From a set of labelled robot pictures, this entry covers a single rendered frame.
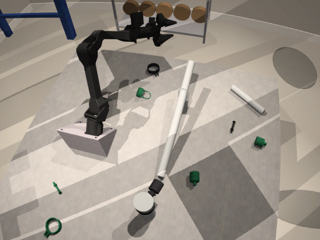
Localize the long white pipe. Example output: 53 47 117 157
156 60 195 177

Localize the grey cylinder with light round cap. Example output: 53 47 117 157
133 192 156 221

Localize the white cylinder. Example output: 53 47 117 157
231 84 266 115

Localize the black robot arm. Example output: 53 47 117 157
76 11 146 137

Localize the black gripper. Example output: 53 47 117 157
144 13 177 47

